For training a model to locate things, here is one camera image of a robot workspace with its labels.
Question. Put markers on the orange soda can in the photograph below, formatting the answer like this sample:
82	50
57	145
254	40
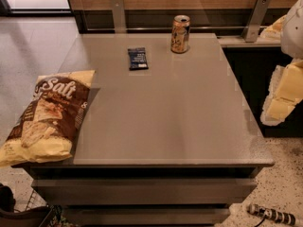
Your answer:
180	34

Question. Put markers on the right metal bracket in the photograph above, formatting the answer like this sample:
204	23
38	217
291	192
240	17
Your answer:
251	30

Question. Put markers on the brown salt chip bag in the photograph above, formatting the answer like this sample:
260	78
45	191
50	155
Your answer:
47	129

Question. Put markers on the metal bracket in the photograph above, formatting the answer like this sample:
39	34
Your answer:
251	30
118	13

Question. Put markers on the black white striped tool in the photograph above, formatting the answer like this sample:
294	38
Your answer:
274	215

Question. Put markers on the grey table drawer unit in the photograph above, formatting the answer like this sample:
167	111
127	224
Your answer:
121	196

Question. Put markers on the left metal bracket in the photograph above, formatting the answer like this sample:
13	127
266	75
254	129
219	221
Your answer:
118	13

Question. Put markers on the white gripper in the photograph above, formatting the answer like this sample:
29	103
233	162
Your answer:
294	32

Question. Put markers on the wire basket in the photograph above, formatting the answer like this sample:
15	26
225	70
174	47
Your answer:
35	200

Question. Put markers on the dark blue snack packet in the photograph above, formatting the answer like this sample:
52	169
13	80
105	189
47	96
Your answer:
138	59

